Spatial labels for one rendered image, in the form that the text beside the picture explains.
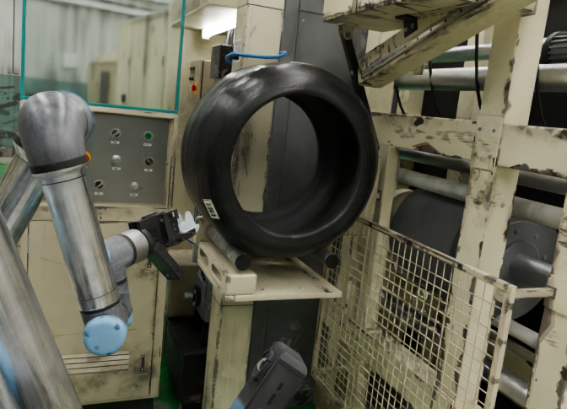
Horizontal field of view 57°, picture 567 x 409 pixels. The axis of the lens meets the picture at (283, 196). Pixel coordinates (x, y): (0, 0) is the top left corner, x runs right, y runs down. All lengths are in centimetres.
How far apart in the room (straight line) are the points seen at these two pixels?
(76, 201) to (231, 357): 118
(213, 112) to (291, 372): 110
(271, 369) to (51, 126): 68
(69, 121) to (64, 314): 133
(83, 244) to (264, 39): 106
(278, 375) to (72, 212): 66
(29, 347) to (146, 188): 165
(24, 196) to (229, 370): 116
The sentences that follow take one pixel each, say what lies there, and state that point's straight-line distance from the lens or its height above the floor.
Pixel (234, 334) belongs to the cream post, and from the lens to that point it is 199.
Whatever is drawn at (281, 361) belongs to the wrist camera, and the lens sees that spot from 40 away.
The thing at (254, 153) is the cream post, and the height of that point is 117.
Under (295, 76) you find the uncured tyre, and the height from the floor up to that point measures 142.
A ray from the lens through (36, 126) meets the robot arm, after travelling 99.
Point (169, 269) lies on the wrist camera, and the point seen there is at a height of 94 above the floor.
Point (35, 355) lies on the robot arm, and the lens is 54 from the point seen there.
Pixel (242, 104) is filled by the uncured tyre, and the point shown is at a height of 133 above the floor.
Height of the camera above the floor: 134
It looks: 9 degrees down
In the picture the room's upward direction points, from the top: 6 degrees clockwise
